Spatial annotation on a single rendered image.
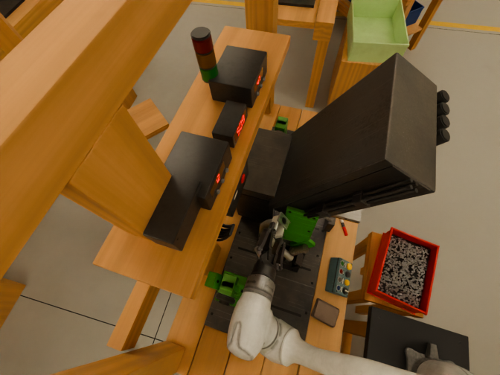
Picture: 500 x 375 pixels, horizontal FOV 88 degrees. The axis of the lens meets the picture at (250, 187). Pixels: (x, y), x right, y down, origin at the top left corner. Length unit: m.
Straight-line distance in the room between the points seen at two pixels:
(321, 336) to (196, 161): 0.91
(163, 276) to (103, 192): 0.27
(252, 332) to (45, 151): 0.60
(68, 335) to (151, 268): 1.97
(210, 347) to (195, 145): 0.89
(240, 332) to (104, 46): 0.66
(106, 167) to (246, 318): 0.52
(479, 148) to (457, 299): 1.46
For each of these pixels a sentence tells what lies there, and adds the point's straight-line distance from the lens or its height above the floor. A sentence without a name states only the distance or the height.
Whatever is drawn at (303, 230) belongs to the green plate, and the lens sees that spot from 1.01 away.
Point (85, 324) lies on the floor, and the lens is 2.52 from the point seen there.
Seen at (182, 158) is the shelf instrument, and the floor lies 1.62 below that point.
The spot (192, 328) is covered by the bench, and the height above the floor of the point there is 0.88.
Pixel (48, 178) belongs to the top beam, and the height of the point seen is 1.88.
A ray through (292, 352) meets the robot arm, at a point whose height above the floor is 1.27.
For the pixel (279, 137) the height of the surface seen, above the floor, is 1.24.
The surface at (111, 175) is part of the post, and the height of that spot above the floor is 1.79.
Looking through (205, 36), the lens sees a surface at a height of 1.73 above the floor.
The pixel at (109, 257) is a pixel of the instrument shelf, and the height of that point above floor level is 1.54.
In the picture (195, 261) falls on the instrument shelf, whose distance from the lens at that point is 0.62.
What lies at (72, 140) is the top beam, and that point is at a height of 1.88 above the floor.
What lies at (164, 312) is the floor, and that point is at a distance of 2.26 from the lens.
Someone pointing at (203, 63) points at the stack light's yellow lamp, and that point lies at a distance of 0.77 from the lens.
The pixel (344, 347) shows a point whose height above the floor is 0.24.
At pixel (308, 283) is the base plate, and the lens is 1.25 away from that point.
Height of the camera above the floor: 2.13
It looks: 64 degrees down
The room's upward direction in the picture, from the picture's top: 7 degrees counter-clockwise
